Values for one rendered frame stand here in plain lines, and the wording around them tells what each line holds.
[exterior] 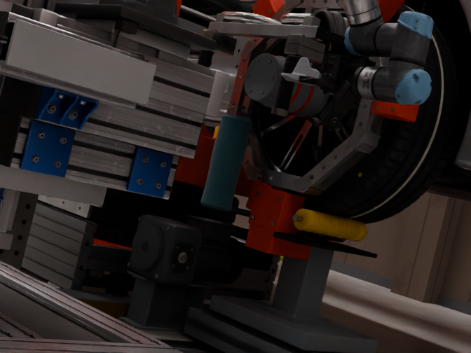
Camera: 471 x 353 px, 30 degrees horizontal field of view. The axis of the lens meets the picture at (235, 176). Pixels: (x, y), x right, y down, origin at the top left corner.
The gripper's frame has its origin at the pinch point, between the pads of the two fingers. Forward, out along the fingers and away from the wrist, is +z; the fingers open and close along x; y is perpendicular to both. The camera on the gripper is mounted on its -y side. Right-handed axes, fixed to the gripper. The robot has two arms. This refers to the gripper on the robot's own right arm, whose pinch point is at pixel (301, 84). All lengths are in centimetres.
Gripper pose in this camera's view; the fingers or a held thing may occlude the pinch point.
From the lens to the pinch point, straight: 209.3
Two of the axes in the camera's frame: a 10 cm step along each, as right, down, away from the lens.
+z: -6.5, -1.6, 7.5
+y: 2.3, -9.7, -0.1
